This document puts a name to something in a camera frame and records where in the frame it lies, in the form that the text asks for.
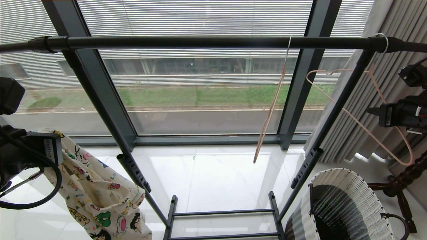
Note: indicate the pink clothes hanger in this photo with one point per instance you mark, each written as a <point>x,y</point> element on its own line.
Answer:
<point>274,103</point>
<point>358,122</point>

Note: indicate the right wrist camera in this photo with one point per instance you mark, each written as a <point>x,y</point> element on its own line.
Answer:
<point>413,75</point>

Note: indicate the beige curtain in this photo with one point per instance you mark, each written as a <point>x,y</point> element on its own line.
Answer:
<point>393,26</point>

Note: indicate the cream printed garment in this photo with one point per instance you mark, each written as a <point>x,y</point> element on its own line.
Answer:
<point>96,193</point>

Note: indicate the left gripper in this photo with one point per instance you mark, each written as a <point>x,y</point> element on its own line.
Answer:
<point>33,150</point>

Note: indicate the white laundry basket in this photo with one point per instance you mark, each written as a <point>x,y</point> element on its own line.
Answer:
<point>363,200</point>

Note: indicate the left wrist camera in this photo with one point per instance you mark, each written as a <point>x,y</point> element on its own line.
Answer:
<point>10,96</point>

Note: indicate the black clothes rack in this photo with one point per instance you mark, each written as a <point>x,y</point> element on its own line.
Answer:
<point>200,42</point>

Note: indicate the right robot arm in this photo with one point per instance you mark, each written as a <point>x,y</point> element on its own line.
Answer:
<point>423,113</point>

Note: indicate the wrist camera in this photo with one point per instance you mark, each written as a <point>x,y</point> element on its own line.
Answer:
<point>10,96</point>
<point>413,75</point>

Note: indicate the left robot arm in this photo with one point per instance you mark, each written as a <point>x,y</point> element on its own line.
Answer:
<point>6,156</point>

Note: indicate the window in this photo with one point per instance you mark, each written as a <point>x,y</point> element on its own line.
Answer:
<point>100,93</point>

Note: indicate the dark brown wooden stand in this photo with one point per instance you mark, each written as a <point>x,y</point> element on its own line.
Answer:
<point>403,180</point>

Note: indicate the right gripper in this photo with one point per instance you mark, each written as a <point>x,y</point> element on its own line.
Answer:
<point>403,113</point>

